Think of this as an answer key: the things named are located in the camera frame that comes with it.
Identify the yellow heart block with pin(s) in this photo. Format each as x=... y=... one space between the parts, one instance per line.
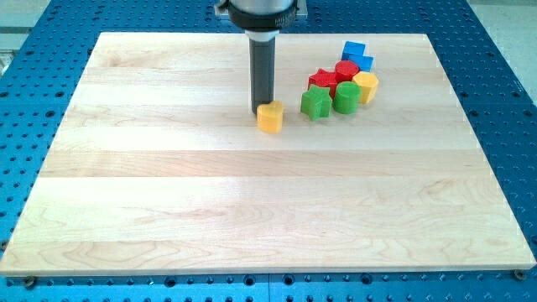
x=270 y=117

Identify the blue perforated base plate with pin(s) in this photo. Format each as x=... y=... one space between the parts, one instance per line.
x=37 y=86

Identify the light wooden board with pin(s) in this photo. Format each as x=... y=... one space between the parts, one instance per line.
x=158 y=167

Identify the green cylinder block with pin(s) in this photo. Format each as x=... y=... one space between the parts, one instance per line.
x=346 y=97

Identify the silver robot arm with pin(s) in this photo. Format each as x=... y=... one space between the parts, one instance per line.
x=261 y=21

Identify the green star block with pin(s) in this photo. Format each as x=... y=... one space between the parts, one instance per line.
x=316 y=102

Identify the red star block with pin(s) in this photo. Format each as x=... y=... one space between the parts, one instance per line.
x=324 y=78

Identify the blue cube block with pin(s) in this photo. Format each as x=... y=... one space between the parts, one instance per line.
x=352 y=48

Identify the blue flat block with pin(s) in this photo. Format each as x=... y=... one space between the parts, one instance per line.
x=364 y=63

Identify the red cylinder block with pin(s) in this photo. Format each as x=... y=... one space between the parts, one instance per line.
x=345 y=70

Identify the yellow hexagon block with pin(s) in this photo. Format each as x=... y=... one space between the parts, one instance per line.
x=368 y=83

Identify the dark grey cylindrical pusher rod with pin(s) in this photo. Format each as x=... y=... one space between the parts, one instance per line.
x=261 y=58

